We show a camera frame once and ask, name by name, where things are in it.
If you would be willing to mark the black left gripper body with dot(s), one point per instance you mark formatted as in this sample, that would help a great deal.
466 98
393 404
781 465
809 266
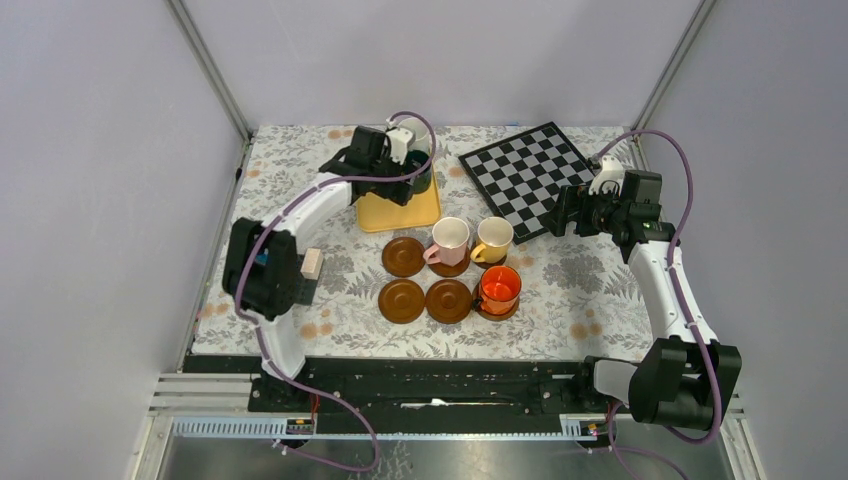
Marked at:
393 190

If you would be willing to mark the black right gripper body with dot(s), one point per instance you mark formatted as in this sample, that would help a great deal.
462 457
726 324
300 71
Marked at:
596 214

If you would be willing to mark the brown coaster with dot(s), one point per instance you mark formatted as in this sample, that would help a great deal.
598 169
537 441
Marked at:
450 271
401 301
448 301
497 317
403 257

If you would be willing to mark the pink mug front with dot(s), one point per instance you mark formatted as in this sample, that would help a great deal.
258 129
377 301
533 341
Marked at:
450 237

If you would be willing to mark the cream yellow mug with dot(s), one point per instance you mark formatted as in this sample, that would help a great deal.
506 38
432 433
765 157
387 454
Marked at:
494 236

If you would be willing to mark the orange cup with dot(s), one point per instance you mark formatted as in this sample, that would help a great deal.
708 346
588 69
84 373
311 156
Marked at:
498 289

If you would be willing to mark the dark walnut wooden coaster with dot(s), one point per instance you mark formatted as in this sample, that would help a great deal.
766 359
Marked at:
486 265

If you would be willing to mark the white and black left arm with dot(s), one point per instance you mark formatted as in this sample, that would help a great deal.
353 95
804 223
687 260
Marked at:
262 269

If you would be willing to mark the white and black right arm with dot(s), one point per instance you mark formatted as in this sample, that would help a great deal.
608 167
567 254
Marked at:
687 378

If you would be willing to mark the white mug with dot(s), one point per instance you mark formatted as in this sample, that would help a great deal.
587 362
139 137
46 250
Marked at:
421 135

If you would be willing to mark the yellow plastic tray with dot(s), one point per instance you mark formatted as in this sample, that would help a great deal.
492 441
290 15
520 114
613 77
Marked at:
375 214

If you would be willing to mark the black and white chessboard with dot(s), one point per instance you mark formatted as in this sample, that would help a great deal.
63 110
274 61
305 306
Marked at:
520 177

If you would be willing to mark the beige building block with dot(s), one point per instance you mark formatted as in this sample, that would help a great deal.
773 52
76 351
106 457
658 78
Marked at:
311 265

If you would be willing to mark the grey building block baseplate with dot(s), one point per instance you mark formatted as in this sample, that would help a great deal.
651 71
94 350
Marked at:
305 291

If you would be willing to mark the floral patterned tablecloth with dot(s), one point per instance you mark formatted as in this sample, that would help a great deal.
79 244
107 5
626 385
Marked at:
578 297

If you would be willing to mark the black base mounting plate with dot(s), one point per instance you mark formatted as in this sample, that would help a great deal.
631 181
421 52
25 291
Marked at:
422 396

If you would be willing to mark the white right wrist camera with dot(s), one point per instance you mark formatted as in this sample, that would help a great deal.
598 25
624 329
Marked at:
609 174

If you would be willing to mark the aluminium frame rail left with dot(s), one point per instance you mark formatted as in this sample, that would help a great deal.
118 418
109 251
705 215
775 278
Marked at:
209 68

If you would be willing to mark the aluminium frame rail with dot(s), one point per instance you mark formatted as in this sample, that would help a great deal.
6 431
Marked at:
688 38
209 68

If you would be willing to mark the aluminium frame rail right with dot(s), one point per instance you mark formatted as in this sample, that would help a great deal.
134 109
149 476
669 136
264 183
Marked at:
688 38

